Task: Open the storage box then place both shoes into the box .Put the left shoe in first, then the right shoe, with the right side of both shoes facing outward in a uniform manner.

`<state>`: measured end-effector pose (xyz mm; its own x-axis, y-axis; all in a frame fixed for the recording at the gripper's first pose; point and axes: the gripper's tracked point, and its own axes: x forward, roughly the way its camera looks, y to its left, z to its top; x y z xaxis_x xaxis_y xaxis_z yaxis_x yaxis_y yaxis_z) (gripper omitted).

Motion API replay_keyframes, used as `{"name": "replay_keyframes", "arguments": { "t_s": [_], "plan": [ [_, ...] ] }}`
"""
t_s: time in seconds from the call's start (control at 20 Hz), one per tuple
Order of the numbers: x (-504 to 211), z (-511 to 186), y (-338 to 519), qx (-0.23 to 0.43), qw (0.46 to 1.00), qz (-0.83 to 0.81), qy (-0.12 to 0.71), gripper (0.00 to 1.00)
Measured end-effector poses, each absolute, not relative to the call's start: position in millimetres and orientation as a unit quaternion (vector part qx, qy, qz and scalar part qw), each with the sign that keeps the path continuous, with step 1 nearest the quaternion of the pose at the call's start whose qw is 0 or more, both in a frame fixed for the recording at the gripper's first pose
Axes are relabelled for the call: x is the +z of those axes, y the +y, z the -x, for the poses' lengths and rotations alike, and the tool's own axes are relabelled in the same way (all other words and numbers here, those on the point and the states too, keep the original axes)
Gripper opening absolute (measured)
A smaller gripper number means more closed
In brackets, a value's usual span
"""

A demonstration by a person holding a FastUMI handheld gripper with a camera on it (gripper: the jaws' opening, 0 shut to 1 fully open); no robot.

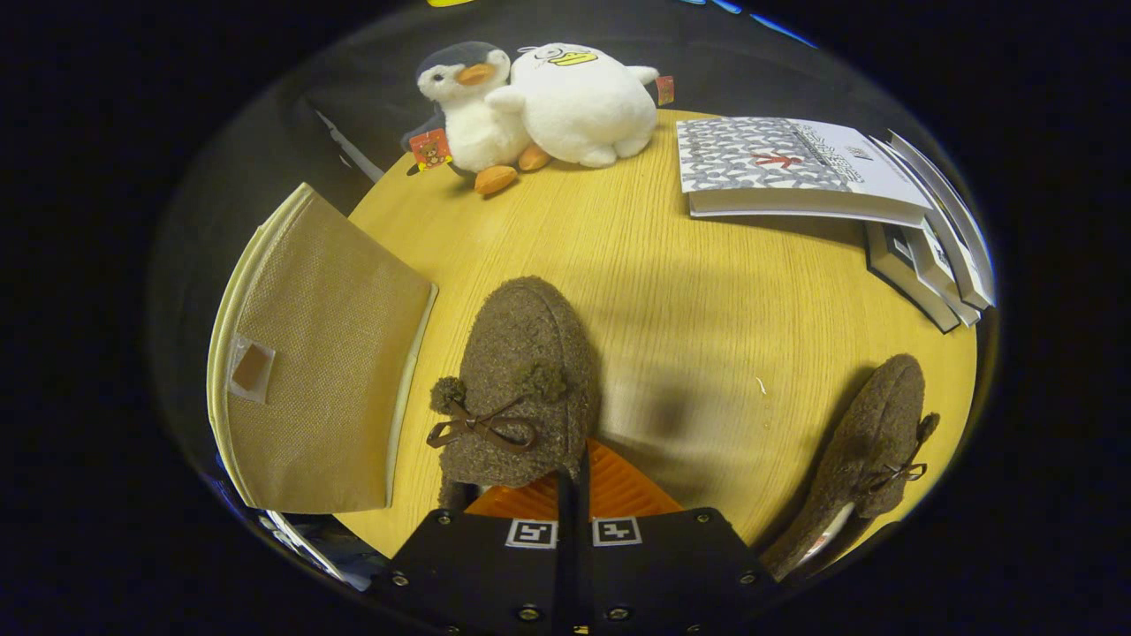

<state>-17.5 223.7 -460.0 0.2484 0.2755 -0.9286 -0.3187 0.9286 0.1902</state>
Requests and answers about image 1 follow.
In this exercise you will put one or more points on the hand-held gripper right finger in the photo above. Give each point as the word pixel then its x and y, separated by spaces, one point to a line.
pixel 680 574

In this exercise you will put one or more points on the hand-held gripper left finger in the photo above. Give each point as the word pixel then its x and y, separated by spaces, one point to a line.
pixel 477 574

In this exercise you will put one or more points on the brown fuzzy slipper shoe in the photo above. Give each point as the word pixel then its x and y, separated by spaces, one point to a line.
pixel 875 424
pixel 530 353

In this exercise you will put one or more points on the beige fabric storage box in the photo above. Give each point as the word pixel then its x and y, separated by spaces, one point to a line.
pixel 336 353

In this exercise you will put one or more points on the glowing colourful screen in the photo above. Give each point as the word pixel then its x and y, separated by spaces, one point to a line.
pixel 318 548

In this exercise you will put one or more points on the dark thin cover book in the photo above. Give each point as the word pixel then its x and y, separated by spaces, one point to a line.
pixel 910 283

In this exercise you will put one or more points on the white book with black print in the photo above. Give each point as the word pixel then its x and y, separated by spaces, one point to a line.
pixel 941 283

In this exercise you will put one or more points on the grey patterned cover book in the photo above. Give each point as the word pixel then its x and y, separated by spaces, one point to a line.
pixel 760 155

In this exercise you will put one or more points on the thin grey bar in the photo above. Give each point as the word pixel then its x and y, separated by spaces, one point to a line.
pixel 349 146

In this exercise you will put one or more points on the penguin plush toy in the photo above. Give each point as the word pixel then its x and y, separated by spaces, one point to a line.
pixel 477 124

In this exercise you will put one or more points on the plain white cover book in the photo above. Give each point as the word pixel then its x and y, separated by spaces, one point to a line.
pixel 967 225

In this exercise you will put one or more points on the white duck plush toy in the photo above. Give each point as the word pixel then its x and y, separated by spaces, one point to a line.
pixel 574 106

